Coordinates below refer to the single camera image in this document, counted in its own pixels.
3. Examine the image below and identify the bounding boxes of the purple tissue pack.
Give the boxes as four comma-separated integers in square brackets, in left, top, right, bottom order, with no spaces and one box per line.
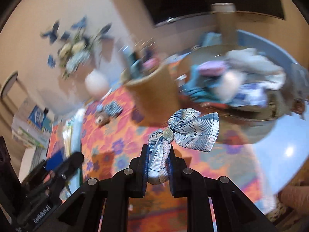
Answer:
[196,60,228,77]

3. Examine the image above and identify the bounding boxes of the floral orange tablecloth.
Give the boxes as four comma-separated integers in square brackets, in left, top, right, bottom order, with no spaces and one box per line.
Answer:
[45,62,276,232]

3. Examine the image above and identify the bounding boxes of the stack of books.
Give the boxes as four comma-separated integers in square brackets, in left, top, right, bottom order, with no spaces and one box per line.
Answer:
[11,97,51,149]

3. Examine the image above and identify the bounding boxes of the blue cover book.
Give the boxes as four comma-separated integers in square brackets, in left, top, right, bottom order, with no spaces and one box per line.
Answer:
[27,105,52,132]

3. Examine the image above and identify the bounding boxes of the brown plush bear head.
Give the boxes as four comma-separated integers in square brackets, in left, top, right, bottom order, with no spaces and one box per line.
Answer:
[95,112,110,127]

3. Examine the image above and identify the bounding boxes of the cotton swab packet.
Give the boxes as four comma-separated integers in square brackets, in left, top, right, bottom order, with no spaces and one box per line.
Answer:
[60,108,85,200]

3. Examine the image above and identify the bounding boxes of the white ribbed vase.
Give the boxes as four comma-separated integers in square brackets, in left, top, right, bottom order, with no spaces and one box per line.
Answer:
[84,69,110,99]

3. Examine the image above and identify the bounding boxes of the blue plush bunny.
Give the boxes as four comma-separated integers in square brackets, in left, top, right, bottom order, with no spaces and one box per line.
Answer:
[211,48,286,108]

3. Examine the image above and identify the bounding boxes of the blue plaid bow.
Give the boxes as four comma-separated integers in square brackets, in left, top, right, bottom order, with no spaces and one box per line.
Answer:
[148,108,219,185]

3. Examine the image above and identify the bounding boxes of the woven storage basket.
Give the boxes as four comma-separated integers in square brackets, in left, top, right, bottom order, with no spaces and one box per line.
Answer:
[175,44,293,141]

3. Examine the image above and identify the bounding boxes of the blue white artificial flowers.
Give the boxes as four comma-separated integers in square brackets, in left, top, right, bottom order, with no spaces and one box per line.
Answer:
[40,16,113,80]

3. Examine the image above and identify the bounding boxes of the white desk lamp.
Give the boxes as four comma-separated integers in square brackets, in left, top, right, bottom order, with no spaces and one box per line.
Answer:
[0,71,22,101]

